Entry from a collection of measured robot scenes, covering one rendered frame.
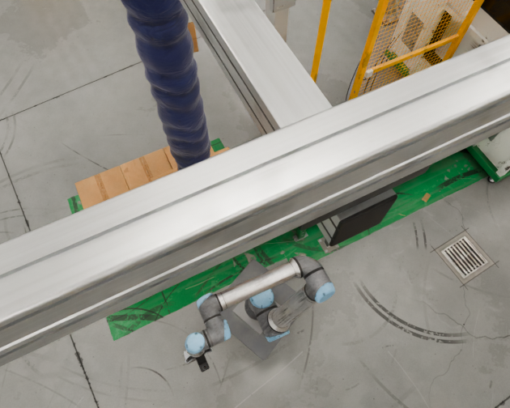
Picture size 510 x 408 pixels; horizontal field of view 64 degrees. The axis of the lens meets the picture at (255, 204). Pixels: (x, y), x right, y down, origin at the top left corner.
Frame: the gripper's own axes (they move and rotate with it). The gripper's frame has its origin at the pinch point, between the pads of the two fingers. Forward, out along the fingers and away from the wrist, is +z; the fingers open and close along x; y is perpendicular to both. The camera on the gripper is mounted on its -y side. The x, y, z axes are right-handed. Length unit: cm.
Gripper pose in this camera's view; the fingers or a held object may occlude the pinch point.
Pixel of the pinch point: (199, 357)
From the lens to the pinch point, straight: 236.4
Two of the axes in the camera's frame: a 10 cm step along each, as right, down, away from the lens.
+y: -4.3, -8.1, 3.9
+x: -9.0, 3.5, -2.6
